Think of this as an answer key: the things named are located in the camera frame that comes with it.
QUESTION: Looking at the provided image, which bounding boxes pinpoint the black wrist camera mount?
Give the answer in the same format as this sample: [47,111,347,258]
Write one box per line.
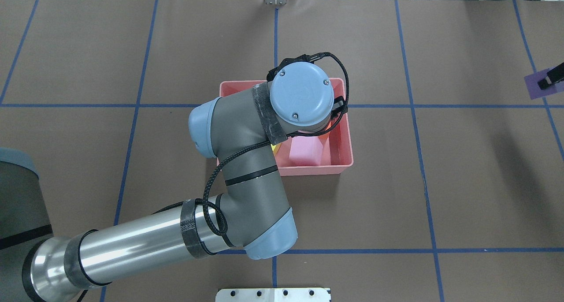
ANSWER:
[266,52,327,82]

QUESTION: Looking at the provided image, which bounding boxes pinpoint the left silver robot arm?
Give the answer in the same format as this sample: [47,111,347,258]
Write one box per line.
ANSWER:
[1,53,350,302]

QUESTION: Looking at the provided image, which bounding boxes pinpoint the pink plastic bin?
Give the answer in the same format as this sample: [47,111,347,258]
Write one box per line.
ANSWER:
[219,78,354,177]

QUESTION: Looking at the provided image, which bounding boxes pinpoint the purple foam block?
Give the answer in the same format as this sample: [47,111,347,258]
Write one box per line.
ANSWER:
[524,67,564,100]

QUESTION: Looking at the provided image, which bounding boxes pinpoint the pink foam block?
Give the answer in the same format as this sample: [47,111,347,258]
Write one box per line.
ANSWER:
[289,135,328,167]

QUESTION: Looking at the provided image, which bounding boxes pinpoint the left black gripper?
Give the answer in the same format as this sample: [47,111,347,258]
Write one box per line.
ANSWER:
[330,96,348,119]

